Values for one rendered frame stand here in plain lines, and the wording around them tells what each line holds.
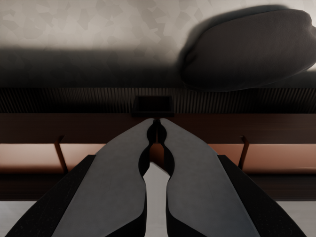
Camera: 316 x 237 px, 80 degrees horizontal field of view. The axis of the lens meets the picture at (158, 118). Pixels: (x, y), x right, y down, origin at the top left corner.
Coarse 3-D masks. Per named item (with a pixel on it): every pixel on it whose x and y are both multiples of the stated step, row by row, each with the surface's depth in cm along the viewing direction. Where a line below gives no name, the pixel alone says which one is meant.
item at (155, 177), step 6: (150, 162) 15; (150, 168) 16; (156, 168) 16; (144, 174) 16; (150, 174) 16; (156, 174) 16; (162, 174) 16; (168, 174) 16; (144, 180) 16; (150, 180) 16; (156, 180) 16; (162, 180) 16; (150, 186) 17; (156, 186) 17; (162, 186) 17
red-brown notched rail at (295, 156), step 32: (0, 128) 20; (32, 128) 20; (64, 128) 20; (96, 128) 20; (128, 128) 20; (192, 128) 20; (224, 128) 20; (256, 128) 20; (288, 128) 20; (0, 160) 19; (32, 160) 19; (64, 160) 19; (160, 160) 19; (256, 160) 19; (288, 160) 19
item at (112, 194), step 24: (144, 120) 12; (120, 144) 9; (144, 144) 9; (96, 168) 8; (120, 168) 8; (144, 168) 10; (96, 192) 7; (120, 192) 7; (144, 192) 7; (72, 216) 6; (96, 216) 6; (120, 216) 6; (144, 216) 7
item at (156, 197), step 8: (152, 192) 17; (160, 192) 17; (152, 200) 17; (160, 200) 17; (152, 208) 18; (160, 208) 18; (152, 216) 19; (160, 216) 19; (152, 224) 19; (160, 224) 19
